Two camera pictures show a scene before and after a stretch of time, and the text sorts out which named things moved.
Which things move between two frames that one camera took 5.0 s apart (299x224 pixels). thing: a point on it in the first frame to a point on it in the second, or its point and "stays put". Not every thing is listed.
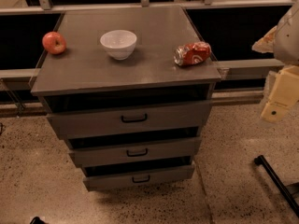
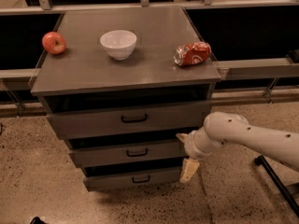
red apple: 53,42 stays put
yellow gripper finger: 265,45 to 182,136
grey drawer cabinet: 128,89 stays put
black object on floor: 37,220 stays put
